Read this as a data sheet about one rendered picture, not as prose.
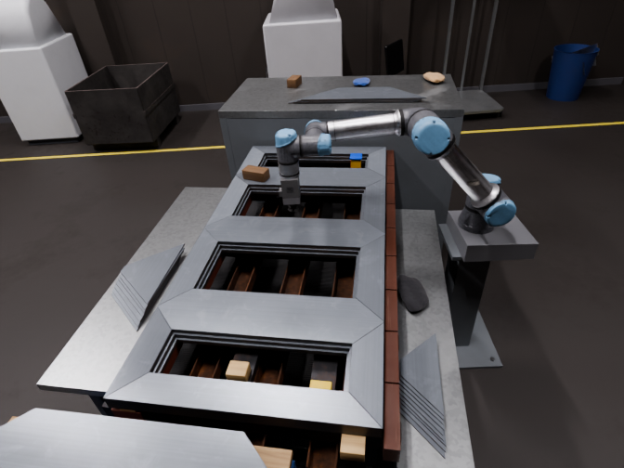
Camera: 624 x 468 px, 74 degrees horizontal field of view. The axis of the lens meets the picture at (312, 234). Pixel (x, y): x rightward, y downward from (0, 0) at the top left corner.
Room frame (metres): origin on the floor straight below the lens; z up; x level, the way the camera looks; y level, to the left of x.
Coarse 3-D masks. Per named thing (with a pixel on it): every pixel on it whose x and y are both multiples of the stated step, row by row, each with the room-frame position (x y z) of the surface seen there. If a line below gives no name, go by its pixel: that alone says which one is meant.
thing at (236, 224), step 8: (232, 216) 1.48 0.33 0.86; (240, 216) 1.47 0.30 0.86; (248, 216) 1.47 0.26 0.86; (232, 224) 1.42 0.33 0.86; (240, 224) 1.42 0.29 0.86; (224, 232) 1.37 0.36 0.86; (232, 232) 1.36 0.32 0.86; (240, 232) 1.36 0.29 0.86; (224, 240) 1.31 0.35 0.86; (232, 240) 1.30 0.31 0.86
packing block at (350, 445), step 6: (342, 438) 0.51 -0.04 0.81; (348, 438) 0.51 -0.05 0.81; (354, 438) 0.51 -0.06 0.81; (360, 438) 0.51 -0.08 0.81; (342, 444) 0.50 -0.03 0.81; (348, 444) 0.50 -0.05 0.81; (354, 444) 0.50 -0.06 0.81; (360, 444) 0.50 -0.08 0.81; (342, 450) 0.49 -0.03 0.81; (348, 450) 0.48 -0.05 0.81; (354, 450) 0.48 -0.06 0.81; (360, 450) 0.48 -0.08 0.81; (342, 456) 0.48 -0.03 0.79; (348, 456) 0.48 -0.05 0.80; (354, 456) 0.48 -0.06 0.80; (360, 456) 0.47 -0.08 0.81
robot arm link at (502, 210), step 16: (416, 112) 1.40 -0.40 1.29; (432, 112) 1.37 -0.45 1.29; (416, 128) 1.30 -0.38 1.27; (432, 128) 1.27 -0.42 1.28; (448, 128) 1.33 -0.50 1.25; (416, 144) 1.28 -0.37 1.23; (432, 144) 1.26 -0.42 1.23; (448, 144) 1.28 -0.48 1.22; (448, 160) 1.28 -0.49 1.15; (464, 160) 1.29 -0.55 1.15; (464, 176) 1.27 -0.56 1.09; (480, 176) 1.28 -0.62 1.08; (480, 192) 1.27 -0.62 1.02; (496, 192) 1.27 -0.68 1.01; (480, 208) 1.26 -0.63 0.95; (496, 208) 1.23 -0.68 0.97; (512, 208) 1.23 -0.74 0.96; (496, 224) 1.23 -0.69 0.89
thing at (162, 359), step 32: (320, 160) 2.00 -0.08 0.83; (256, 192) 1.72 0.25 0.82; (320, 192) 1.67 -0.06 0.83; (352, 192) 1.64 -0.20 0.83; (320, 256) 1.22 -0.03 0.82; (352, 256) 1.19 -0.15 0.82; (160, 352) 0.79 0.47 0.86; (320, 352) 0.77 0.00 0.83; (192, 416) 0.60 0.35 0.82; (224, 416) 0.59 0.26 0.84; (256, 416) 0.57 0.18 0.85
